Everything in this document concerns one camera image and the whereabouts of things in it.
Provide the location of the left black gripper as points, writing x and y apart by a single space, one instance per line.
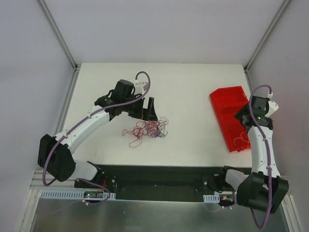
145 112

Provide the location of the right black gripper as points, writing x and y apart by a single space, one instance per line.
245 118

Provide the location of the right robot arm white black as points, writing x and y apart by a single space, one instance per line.
263 189

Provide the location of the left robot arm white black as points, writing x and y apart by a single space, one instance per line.
56 152

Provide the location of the red plastic compartment bin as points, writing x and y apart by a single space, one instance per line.
226 102

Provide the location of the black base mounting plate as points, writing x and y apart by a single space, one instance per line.
155 183

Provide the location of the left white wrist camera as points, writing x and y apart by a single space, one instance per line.
141 87

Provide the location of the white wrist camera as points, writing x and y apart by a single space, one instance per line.
272 106
141 87

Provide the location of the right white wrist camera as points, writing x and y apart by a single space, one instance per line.
272 106

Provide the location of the right white cable duct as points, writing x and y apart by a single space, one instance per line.
211 198

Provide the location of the white cable duct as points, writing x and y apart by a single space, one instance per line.
77 195
211 198

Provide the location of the left white cable duct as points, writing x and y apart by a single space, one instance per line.
77 195

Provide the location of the left aluminium frame post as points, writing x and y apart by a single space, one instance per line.
57 33

